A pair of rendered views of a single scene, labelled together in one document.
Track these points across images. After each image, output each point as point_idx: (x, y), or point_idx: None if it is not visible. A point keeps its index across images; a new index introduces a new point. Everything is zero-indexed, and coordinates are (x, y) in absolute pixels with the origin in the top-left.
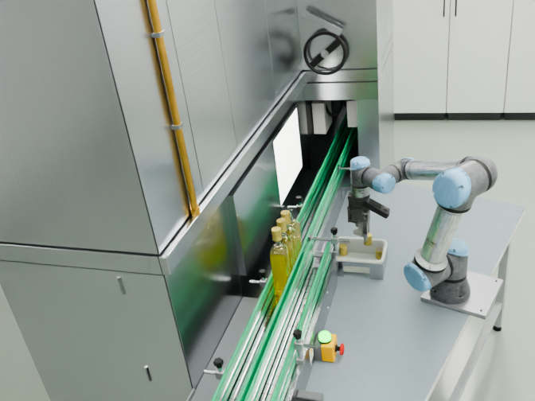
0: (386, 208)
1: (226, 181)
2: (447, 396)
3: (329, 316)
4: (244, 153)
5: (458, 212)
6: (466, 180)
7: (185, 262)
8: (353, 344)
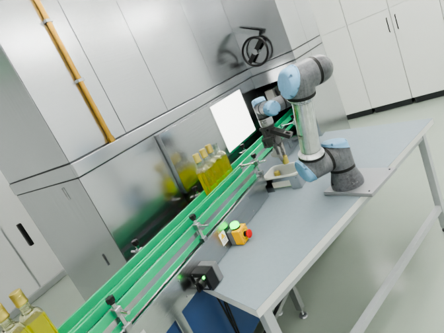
0: (288, 131)
1: (149, 124)
2: (396, 285)
3: (254, 217)
4: (172, 110)
5: (301, 100)
6: (294, 70)
7: (105, 173)
8: (263, 231)
